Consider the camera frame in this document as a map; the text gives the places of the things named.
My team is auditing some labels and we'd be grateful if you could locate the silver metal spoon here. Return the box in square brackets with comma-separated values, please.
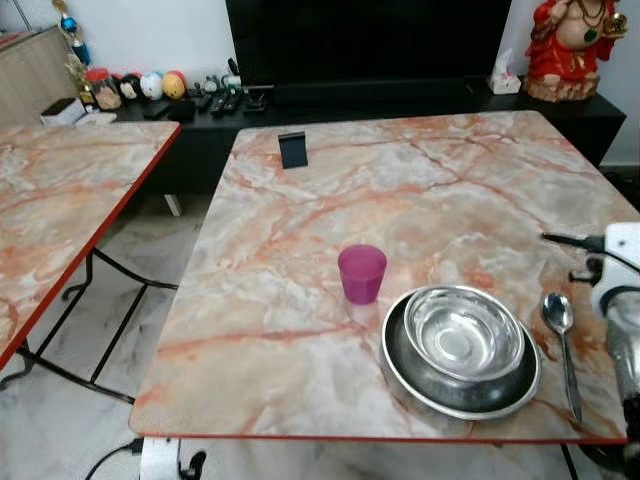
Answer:
[541, 292, 584, 425]

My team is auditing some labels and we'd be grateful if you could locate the steel bowl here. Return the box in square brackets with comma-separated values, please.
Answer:
[403, 286, 525, 382]

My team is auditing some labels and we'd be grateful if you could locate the steel plate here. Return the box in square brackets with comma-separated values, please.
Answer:
[381, 290, 542, 421]

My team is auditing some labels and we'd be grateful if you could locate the marble pattern folding table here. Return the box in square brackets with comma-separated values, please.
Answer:
[0, 120, 182, 406]
[128, 110, 640, 480]

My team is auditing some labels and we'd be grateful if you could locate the white tissue box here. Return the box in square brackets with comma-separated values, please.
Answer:
[490, 50, 523, 96]

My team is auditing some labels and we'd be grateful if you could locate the purple plastic cup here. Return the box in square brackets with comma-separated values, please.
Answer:
[337, 244, 388, 306]

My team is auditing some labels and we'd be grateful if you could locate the red laughing buddha statue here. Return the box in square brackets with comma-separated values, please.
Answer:
[524, 0, 613, 103]

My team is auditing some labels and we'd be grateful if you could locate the black phone stand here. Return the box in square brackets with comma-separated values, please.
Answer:
[278, 131, 310, 170]

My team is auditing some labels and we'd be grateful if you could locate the black television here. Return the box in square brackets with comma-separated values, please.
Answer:
[224, 0, 513, 86]

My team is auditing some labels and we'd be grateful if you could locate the black remote control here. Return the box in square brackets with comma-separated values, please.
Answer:
[190, 90, 269, 114]

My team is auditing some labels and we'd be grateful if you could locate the small white box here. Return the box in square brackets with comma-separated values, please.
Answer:
[40, 97, 89, 127]

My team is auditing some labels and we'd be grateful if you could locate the yellow egg figurine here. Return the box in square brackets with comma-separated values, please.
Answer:
[162, 70, 188, 100]

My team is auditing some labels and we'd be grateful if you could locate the white egg figurine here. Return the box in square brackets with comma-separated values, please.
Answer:
[140, 72, 164, 100]

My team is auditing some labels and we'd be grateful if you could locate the black mouse figurine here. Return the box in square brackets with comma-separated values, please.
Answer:
[119, 73, 143, 102]

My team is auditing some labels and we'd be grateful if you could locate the red lid glass jar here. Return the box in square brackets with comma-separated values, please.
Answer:
[86, 67, 123, 111]

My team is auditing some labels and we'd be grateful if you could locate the gold trophy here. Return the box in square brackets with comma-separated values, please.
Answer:
[55, 0, 96, 106]

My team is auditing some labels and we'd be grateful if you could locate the light wooden cabinet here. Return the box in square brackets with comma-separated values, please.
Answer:
[0, 28, 76, 129]

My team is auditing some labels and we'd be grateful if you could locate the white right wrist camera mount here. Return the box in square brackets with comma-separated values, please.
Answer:
[603, 222, 640, 291]

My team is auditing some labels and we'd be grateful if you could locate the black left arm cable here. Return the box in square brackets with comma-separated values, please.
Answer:
[85, 438, 146, 480]

